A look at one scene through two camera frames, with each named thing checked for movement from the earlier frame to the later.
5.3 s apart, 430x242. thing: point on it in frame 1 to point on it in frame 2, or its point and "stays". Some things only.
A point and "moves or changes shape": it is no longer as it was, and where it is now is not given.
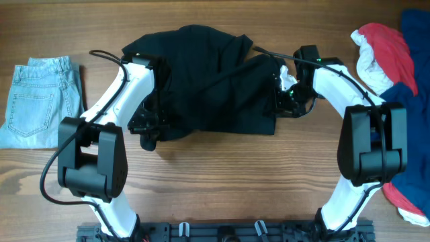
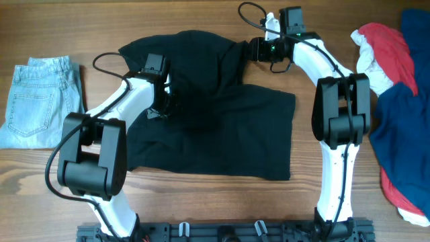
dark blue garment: [415, 183] stays
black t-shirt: [210, 81] moves or changes shape
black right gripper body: [282, 101] to [254, 49]
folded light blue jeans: [48, 89] stays
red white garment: [385, 59] stays
